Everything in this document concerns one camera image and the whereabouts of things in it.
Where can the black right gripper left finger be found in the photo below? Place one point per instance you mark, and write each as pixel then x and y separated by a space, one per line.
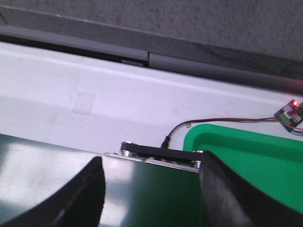
pixel 79 203

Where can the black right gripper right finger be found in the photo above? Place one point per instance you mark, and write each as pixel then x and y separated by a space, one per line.
pixel 231 201

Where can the green plastic tray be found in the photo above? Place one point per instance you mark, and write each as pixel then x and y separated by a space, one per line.
pixel 272 164

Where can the green conveyor belt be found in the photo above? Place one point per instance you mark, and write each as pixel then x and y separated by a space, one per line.
pixel 137 194

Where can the small blue circuit board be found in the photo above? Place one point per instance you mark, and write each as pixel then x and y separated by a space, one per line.
pixel 290 116

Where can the aluminium conveyor frame rail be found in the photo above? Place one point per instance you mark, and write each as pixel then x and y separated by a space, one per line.
pixel 195 168

